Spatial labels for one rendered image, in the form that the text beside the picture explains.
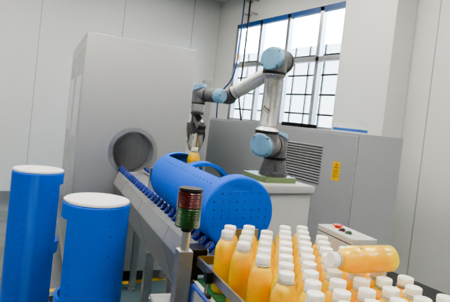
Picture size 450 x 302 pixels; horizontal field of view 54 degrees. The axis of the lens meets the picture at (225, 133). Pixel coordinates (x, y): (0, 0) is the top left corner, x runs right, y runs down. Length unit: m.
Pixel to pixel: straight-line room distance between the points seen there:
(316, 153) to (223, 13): 4.54
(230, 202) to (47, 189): 1.31
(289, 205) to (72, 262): 1.05
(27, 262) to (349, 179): 2.18
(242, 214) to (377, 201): 2.01
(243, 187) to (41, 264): 1.49
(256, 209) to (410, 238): 3.04
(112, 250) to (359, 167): 2.01
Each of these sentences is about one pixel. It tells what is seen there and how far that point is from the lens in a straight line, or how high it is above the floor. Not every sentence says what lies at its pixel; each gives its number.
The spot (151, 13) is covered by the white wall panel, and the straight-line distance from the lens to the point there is 7.22.
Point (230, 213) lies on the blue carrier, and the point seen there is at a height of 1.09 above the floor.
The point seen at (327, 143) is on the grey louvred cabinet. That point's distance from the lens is 3.53.
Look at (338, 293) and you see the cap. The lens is 1.06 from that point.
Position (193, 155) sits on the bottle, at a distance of 2.39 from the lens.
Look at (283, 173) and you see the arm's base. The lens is 2.31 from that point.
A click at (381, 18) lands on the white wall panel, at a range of 4.69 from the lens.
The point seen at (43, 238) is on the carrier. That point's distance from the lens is 2.78.
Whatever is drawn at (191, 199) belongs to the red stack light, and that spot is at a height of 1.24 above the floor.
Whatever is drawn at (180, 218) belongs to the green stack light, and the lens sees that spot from 1.14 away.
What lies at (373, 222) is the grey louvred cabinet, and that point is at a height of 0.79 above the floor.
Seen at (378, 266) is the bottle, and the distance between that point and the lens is 1.23.
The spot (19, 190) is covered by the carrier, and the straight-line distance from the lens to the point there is 2.73.
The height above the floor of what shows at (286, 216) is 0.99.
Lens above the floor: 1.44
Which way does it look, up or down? 2 degrees down
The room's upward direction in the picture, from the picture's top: 6 degrees clockwise
